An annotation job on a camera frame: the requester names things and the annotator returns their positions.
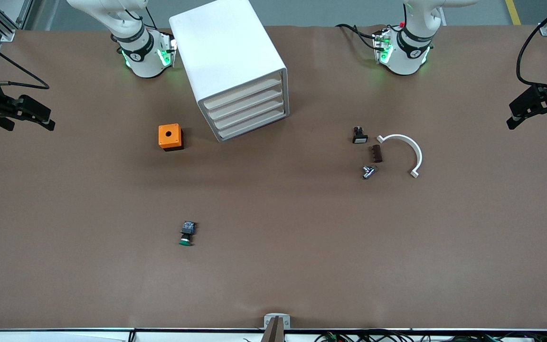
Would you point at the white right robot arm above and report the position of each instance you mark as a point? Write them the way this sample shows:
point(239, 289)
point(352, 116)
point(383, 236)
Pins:
point(145, 61)

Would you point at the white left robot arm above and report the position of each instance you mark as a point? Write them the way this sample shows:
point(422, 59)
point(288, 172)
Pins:
point(406, 61)

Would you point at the green push button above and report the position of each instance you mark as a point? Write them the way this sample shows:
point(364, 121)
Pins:
point(187, 230)

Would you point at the orange box with hole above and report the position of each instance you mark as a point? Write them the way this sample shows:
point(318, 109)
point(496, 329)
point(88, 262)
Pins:
point(169, 135)

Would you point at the brown terminal block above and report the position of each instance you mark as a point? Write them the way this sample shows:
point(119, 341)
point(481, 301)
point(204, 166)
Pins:
point(376, 154)

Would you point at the white curved bracket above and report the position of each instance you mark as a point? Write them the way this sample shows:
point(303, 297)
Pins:
point(411, 145)

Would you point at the silver key switch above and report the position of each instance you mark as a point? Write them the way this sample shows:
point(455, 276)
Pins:
point(368, 172)

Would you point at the black switch with white face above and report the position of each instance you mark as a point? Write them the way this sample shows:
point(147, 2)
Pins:
point(360, 138)

